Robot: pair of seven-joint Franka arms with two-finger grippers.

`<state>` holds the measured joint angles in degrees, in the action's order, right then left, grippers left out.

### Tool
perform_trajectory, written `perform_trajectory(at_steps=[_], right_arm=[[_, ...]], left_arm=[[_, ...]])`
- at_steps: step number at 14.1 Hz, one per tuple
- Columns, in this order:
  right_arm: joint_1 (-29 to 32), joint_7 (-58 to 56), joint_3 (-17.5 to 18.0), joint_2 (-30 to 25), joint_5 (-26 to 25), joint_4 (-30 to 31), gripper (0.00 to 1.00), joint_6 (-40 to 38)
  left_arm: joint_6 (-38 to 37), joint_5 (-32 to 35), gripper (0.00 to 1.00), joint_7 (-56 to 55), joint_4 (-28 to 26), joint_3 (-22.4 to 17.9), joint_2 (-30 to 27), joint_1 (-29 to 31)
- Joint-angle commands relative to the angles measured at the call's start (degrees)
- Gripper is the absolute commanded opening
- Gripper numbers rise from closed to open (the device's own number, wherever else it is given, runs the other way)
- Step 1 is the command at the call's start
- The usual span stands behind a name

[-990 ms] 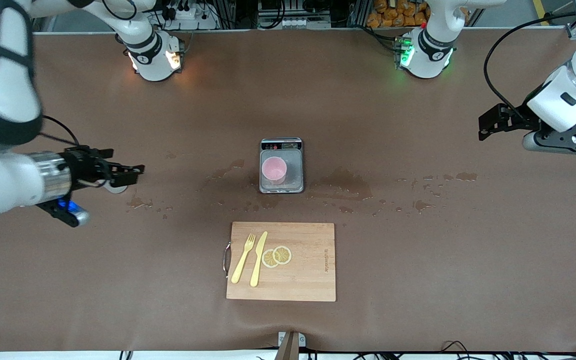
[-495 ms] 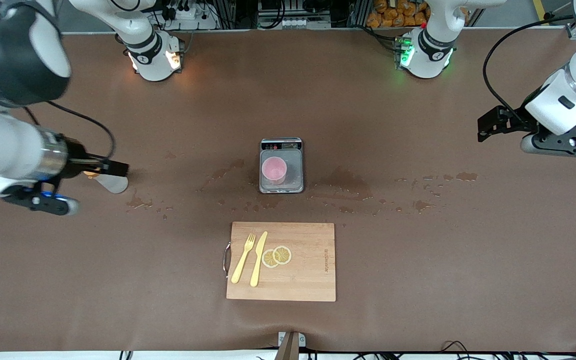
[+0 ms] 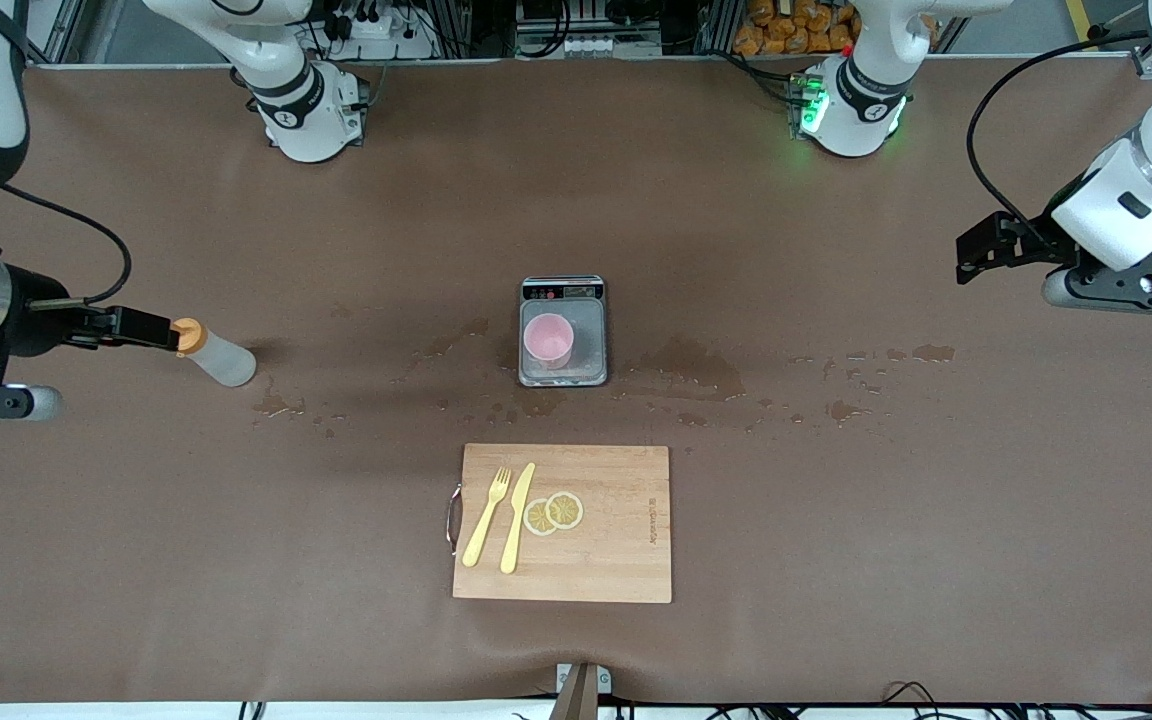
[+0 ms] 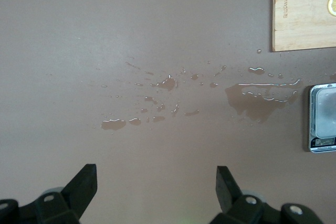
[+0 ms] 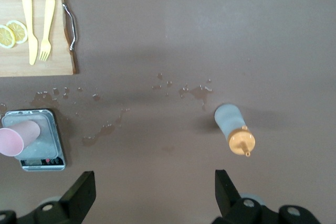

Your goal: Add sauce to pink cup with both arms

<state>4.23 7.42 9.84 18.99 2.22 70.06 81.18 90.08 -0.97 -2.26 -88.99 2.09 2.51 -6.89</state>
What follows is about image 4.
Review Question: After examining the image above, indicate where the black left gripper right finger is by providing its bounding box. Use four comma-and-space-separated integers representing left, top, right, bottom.
211, 166, 320, 224

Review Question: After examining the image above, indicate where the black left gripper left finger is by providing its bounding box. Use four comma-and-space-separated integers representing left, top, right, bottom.
0, 164, 98, 224

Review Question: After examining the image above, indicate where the silver digital kitchen scale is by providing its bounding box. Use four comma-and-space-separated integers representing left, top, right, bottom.
306, 82, 336, 154

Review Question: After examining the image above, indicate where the wooden cutting board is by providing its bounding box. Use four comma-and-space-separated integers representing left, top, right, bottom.
271, 0, 336, 52

